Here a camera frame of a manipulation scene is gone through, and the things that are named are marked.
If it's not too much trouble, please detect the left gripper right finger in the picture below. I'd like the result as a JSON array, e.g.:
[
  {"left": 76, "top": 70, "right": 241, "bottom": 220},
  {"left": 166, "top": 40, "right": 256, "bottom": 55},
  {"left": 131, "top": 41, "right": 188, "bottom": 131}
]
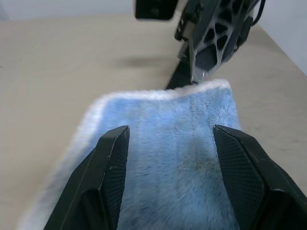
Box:
[{"left": 212, "top": 124, "right": 307, "bottom": 230}]

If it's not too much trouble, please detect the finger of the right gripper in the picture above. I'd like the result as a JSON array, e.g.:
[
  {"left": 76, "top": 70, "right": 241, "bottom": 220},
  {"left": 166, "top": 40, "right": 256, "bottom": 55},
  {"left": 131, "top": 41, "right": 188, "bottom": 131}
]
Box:
[
  {"left": 190, "top": 0, "right": 255, "bottom": 83},
  {"left": 165, "top": 56, "right": 193, "bottom": 91}
]

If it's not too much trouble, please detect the blue towel with white trim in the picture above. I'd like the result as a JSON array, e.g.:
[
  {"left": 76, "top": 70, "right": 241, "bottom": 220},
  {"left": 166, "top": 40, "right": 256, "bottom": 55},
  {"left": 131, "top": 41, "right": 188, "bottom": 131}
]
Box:
[{"left": 16, "top": 78, "right": 243, "bottom": 230}]

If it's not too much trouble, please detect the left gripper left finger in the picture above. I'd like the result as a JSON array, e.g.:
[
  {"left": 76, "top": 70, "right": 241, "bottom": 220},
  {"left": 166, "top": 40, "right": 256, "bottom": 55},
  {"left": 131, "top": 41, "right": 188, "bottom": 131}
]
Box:
[{"left": 42, "top": 125, "right": 130, "bottom": 230}]

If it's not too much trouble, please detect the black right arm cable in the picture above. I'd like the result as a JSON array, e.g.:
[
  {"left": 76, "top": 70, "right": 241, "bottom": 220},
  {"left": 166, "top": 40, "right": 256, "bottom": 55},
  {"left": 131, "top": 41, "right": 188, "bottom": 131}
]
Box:
[{"left": 251, "top": 0, "right": 266, "bottom": 26}]

